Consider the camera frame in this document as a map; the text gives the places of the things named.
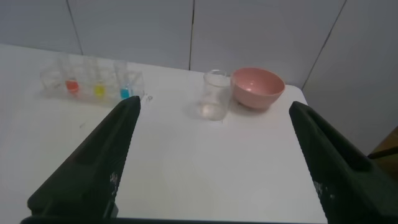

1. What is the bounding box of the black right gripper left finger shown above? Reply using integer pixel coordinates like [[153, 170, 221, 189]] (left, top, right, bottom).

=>
[[20, 95, 141, 224]]

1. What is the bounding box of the brown wooden furniture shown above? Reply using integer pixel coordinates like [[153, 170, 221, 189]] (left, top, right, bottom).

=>
[[368, 126, 398, 182]]

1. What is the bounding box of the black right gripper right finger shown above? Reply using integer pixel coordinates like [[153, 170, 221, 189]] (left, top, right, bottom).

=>
[[288, 101, 398, 224]]

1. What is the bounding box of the clear glass beaker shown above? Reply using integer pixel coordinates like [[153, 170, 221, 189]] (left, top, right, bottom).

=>
[[198, 69, 233, 121]]

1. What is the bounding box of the test tube with yellow pigment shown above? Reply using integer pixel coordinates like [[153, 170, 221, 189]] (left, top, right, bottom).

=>
[[86, 57, 107, 99]]

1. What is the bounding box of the test tube with blue pigment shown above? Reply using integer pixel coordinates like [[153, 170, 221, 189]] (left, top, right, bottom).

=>
[[113, 60, 134, 100]]

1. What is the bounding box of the pink bowl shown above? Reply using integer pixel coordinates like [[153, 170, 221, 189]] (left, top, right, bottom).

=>
[[230, 67, 286, 111]]

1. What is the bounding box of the clear plastic test tube rack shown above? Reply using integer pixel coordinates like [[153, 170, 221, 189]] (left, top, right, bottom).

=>
[[39, 58, 146, 105]]

